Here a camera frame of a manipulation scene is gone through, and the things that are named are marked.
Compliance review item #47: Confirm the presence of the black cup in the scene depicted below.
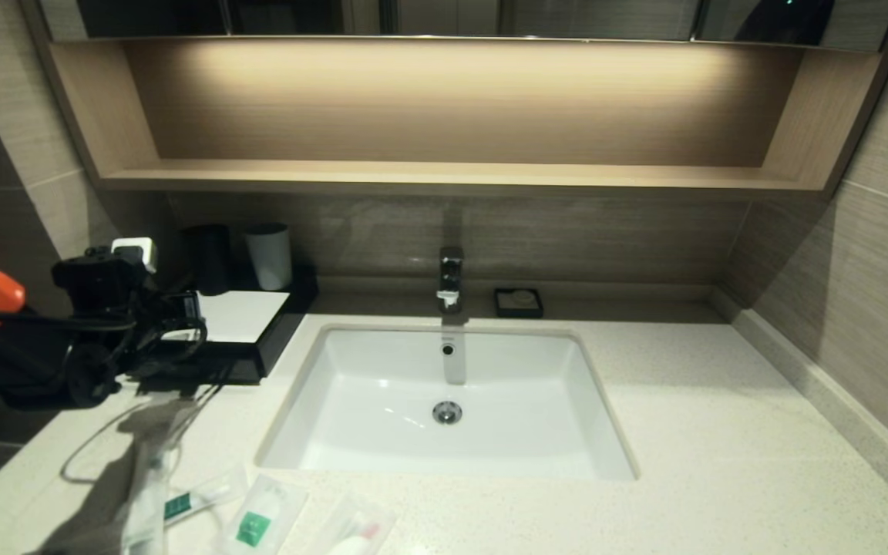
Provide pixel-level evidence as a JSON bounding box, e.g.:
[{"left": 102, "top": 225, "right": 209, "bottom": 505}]
[{"left": 182, "top": 224, "right": 234, "bottom": 297}]

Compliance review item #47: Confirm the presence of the black box with white top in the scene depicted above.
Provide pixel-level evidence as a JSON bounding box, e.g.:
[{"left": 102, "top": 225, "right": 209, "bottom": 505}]
[{"left": 124, "top": 264, "right": 320, "bottom": 385}]

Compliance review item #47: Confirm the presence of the white cup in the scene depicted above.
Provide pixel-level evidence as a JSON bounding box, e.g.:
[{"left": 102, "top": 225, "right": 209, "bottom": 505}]
[{"left": 244, "top": 223, "right": 293, "bottom": 291}]

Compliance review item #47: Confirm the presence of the toothbrush wrapper with green label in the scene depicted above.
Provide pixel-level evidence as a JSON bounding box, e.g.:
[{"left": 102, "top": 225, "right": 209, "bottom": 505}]
[{"left": 28, "top": 462, "right": 251, "bottom": 555}]

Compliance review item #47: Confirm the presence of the toothbrush in clear wrapper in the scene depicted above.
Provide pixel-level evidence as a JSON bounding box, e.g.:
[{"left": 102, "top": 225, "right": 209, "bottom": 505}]
[{"left": 122, "top": 447, "right": 175, "bottom": 555}]

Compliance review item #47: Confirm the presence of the clear sachet with green label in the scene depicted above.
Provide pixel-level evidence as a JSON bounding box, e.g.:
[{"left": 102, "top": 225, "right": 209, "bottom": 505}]
[{"left": 213, "top": 473, "right": 311, "bottom": 555}]

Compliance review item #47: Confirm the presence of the white sink basin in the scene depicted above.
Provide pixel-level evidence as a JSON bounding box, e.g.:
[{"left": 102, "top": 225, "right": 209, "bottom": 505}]
[{"left": 257, "top": 324, "right": 639, "bottom": 482}]

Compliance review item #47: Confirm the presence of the clear sachet with pink item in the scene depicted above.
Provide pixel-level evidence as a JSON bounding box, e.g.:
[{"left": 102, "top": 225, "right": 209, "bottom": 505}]
[{"left": 307, "top": 491, "right": 399, "bottom": 555}]

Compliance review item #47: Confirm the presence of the chrome faucet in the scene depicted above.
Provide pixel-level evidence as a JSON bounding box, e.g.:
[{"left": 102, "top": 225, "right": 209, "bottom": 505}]
[{"left": 436, "top": 247, "right": 466, "bottom": 317}]

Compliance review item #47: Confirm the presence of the black soap dish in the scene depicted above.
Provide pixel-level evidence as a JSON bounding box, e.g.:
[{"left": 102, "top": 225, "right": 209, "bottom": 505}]
[{"left": 493, "top": 289, "right": 544, "bottom": 320}]

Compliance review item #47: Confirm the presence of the mirror cabinet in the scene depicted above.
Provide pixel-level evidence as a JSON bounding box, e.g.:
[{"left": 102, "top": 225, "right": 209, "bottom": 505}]
[{"left": 35, "top": 0, "right": 888, "bottom": 52}]

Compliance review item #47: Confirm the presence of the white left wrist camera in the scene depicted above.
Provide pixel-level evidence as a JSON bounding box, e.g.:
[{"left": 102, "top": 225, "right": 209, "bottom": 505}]
[{"left": 110, "top": 237, "right": 159, "bottom": 274}]

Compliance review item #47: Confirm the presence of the wooden wall shelf niche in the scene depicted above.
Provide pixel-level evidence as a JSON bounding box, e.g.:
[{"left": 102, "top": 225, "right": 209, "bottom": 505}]
[{"left": 20, "top": 35, "right": 888, "bottom": 203}]

